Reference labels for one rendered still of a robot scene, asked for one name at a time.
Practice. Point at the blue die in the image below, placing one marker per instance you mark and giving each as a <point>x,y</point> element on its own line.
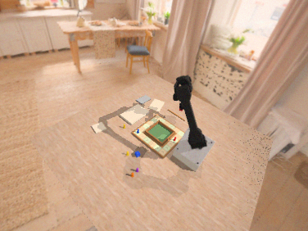
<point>137,154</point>

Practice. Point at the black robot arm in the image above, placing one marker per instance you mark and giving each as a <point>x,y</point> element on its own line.
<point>183,93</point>

